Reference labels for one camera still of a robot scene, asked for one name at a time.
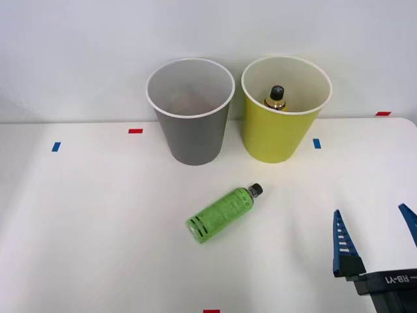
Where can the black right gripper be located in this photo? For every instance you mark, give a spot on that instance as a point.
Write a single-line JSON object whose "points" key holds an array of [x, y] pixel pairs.
{"points": [[394, 293]]}

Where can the yellow-green plastic waste bin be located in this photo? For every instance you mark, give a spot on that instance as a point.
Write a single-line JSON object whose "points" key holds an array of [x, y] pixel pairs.
{"points": [[277, 137]]}

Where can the green plastic bottle black cap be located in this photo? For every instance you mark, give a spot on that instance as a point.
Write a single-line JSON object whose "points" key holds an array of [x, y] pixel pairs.
{"points": [[221, 213]]}

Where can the amber bottle with black cap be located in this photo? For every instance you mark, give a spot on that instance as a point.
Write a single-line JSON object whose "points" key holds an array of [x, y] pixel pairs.
{"points": [[276, 98]]}

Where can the grey plastic waste bin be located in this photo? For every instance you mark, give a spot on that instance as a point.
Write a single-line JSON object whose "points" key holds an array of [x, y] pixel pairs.
{"points": [[192, 140]]}

